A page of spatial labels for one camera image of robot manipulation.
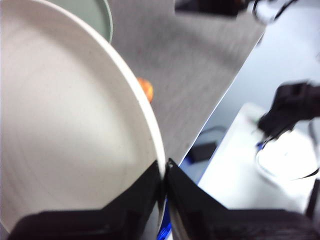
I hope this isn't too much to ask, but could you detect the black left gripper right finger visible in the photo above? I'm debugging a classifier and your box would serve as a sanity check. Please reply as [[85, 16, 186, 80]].
[[166, 157, 320, 240]]

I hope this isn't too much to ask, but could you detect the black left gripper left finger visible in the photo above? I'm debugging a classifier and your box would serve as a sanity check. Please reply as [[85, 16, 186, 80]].
[[7, 159, 165, 240]]

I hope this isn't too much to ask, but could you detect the pale yellow round plate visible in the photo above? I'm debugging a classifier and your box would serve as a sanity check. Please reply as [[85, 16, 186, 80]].
[[0, 0, 166, 240]]

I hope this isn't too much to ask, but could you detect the red and yellow apple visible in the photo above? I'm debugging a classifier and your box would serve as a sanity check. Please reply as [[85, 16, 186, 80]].
[[137, 77, 154, 103]]

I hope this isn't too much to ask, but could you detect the green round plate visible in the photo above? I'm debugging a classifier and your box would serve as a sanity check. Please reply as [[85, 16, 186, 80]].
[[47, 0, 113, 45]]

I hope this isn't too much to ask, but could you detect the black power adapter box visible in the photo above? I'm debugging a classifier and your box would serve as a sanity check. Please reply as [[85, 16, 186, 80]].
[[191, 141, 218, 163]]

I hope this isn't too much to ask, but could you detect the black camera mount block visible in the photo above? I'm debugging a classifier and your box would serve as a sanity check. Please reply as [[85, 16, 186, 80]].
[[174, 0, 247, 17]]

